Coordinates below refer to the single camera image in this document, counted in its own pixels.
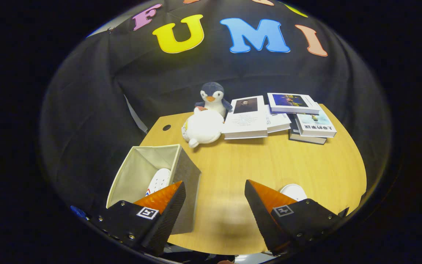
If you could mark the dark grey book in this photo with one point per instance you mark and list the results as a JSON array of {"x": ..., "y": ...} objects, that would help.
[{"x": 306, "y": 139}]

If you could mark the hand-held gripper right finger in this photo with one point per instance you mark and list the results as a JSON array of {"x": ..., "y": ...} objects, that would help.
[{"x": 266, "y": 223}]

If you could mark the plain white book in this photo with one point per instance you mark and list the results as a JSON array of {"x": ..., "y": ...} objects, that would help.
[{"x": 278, "y": 121}]

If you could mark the book with pale green cover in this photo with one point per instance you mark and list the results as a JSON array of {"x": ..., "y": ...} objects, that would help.
[{"x": 315, "y": 123}]

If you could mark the white canvas shoe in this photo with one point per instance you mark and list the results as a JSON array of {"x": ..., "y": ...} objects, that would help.
[
  {"x": 159, "y": 179},
  {"x": 293, "y": 190}
]

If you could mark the white book with portrait cover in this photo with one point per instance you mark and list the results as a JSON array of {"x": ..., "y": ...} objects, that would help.
[{"x": 245, "y": 123}]

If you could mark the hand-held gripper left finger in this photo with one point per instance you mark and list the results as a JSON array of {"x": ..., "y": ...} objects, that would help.
[{"x": 167, "y": 223}]

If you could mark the penguin plush toy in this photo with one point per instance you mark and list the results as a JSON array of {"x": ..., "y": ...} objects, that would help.
[{"x": 203, "y": 128}]

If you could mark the grey fabric storage box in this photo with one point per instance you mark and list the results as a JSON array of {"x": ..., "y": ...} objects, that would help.
[{"x": 189, "y": 172}]

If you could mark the black backdrop cloth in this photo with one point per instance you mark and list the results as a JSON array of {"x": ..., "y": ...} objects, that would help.
[{"x": 86, "y": 128}]

